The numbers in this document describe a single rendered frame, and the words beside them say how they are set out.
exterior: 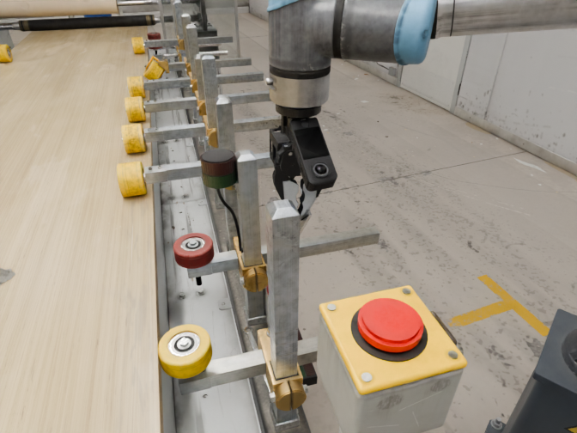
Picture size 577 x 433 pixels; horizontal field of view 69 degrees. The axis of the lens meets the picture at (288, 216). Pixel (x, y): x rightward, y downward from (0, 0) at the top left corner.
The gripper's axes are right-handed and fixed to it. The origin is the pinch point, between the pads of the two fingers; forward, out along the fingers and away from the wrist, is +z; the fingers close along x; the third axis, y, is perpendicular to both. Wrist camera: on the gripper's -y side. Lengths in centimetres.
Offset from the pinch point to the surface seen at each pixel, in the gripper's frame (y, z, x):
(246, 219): 5.9, 3.2, 8.3
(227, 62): 135, 8, -8
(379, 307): -42.0, -22.2, 7.9
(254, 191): 6.0, -2.6, 6.7
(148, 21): 266, 13, 26
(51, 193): 42, 12, 50
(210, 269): 9.7, 17.2, 15.9
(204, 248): 9.1, 11.1, 16.6
